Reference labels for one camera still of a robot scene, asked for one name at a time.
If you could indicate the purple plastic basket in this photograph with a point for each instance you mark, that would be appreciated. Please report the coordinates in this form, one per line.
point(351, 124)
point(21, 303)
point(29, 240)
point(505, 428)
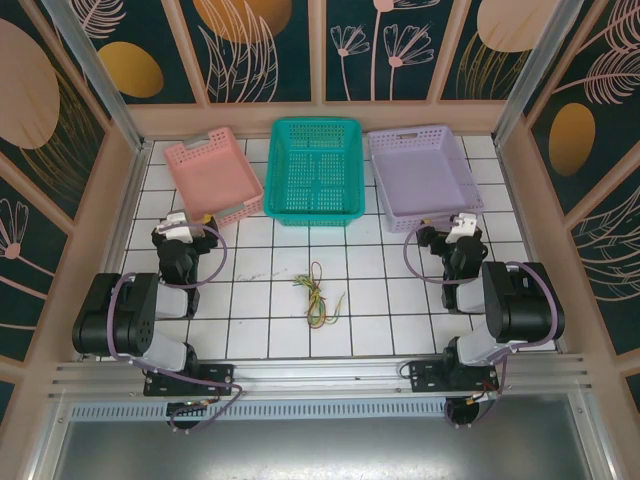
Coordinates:
point(425, 180)

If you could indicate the pink plastic basket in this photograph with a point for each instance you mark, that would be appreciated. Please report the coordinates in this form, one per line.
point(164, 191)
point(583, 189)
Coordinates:
point(215, 175)

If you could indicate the teal plastic basket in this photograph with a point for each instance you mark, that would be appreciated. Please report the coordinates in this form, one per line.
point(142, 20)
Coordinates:
point(315, 170)

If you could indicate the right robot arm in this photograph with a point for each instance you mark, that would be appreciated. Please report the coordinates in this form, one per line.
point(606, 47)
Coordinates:
point(520, 305)

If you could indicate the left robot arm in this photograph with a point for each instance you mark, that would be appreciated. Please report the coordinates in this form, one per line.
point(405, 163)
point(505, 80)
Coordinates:
point(125, 310)

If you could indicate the grey metal sheet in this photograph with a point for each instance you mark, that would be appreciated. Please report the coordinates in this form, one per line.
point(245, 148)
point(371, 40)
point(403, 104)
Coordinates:
point(320, 450)

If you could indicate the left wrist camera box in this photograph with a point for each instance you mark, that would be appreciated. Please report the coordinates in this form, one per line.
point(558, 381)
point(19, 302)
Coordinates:
point(175, 227)

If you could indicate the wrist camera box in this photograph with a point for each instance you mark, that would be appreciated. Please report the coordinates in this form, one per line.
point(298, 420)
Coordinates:
point(462, 222)
point(175, 227)

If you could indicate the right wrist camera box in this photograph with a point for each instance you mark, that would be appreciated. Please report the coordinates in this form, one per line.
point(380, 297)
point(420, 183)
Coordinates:
point(462, 222)

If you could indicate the aluminium side rail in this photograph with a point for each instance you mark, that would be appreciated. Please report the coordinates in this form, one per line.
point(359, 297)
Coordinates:
point(141, 165)

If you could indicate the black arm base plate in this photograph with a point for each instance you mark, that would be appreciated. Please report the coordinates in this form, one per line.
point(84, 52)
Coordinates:
point(220, 375)
point(425, 375)

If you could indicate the aluminium frame post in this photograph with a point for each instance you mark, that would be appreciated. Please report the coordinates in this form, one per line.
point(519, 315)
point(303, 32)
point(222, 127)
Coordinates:
point(532, 75)
point(102, 70)

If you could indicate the aluminium mounting rail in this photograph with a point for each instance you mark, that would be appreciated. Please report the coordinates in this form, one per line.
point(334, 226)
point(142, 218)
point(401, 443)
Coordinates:
point(320, 372)

